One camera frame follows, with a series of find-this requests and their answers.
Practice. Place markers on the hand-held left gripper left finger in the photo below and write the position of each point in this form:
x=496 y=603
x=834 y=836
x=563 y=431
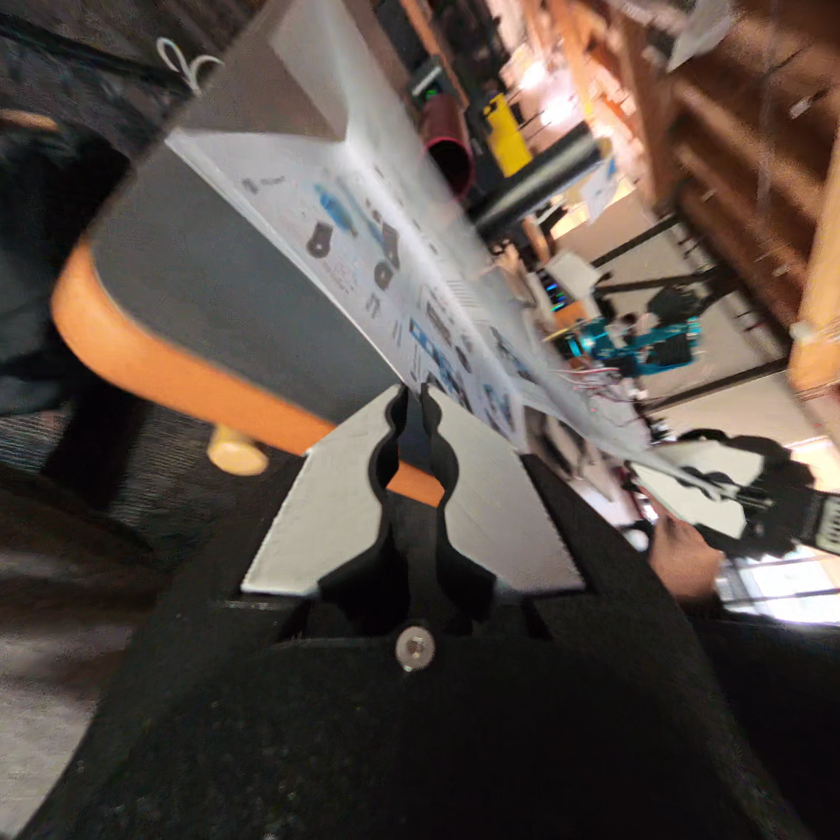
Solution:
x=308 y=525

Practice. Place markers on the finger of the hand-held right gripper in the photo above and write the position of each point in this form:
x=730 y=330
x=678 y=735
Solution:
x=715 y=459
x=695 y=512

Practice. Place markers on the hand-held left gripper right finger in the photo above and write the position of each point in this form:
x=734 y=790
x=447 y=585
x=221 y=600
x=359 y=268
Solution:
x=505 y=525

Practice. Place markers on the printed instruction manual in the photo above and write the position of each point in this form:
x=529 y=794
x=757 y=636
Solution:
x=394 y=216

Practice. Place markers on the blue toy robot arm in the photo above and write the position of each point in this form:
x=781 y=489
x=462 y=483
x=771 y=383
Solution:
x=630 y=341

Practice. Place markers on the person's right hand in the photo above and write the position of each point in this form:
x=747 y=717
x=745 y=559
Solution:
x=682 y=558

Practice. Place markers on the round wooden peg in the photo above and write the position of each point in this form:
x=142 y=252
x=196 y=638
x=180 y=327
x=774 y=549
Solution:
x=236 y=453

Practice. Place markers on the black backpack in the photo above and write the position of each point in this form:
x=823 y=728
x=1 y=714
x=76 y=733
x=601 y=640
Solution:
x=39 y=262

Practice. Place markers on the yellow storage bin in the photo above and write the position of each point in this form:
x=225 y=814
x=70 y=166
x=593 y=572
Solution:
x=508 y=138

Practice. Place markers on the red metal tube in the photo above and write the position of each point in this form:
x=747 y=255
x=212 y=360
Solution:
x=446 y=118

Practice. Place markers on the white wall poster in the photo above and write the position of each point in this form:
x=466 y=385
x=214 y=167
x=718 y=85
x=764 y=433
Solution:
x=598 y=190

